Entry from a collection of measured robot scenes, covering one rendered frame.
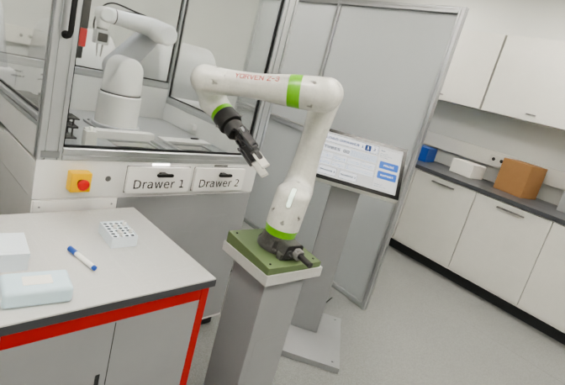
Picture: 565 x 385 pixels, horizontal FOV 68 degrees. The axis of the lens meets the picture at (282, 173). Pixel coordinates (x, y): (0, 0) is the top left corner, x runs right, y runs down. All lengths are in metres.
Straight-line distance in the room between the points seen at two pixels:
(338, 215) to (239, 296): 0.87
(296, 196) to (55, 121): 0.85
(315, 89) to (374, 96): 1.66
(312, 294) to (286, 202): 1.10
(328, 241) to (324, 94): 1.14
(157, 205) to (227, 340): 0.63
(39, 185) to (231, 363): 0.96
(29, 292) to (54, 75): 0.73
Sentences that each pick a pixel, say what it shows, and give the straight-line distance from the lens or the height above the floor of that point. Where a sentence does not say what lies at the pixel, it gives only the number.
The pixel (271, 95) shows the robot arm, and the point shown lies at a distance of 1.47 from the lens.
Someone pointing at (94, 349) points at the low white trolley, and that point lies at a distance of 1.32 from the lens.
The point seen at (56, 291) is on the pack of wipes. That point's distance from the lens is 1.19.
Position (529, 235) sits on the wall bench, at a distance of 3.92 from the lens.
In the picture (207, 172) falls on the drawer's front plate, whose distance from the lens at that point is 1.95.
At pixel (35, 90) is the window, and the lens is 1.74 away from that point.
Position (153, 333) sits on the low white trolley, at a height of 0.61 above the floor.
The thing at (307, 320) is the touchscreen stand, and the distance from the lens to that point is 2.61.
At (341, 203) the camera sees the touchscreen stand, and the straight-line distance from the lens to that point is 2.32.
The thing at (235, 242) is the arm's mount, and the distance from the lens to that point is 1.61.
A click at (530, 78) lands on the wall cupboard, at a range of 4.37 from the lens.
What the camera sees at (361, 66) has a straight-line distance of 3.19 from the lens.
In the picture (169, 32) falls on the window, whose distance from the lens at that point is 1.75.
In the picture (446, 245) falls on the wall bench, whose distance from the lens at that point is 4.19.
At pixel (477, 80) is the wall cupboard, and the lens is 4.54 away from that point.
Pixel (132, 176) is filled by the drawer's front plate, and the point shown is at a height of 0.89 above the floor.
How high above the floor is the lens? 1.44
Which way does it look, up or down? 13 degrees down
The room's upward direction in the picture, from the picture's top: 15 degrees clockwise
